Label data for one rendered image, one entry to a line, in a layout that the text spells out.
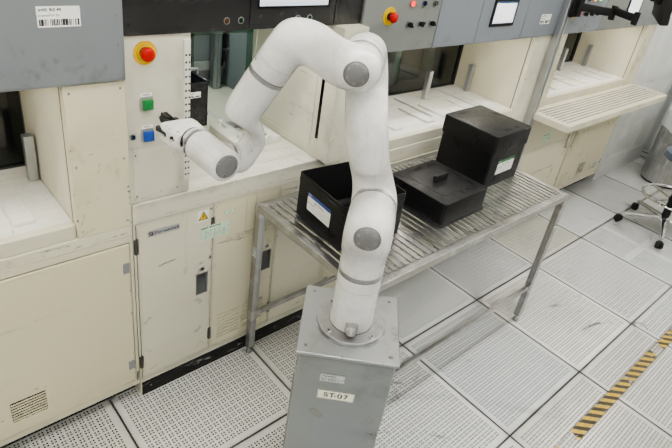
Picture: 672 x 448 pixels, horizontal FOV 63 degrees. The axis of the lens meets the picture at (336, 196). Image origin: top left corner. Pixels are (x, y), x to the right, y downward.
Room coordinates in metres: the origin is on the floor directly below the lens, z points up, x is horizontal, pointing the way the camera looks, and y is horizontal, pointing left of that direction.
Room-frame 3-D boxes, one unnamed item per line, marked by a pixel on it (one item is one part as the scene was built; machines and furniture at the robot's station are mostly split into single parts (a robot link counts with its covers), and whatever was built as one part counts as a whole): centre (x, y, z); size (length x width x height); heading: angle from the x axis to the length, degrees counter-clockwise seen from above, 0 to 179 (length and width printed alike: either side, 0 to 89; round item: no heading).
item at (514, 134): (2.37, -0.62, 0.89); 0.29 x 0.29 x 0.25; 47
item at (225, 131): (2.09, 0.42, 0.89); 0.22 x 0.21 x 0.04; 46
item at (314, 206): (1.73, -0.05, 0.85); 0.28 x 0.28 x 0.17; 40
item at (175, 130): (1.33, 0.42, 1.20); 0.11 x 0.10 x 0.07; 46
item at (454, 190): (1.99, -0.40, 0.83); 0.29 x 0.29 x 0.13; 47
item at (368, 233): (1.17, -0.09, 1.07); 0.19 x 0.12 x 0.24; 175
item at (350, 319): (1.20, -0.10, 0.85); 0.19 x 0.19 x 0.18
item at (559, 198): (2.02, -0.38, 0.38); 1.30 x 0.60 x 0.76; 136
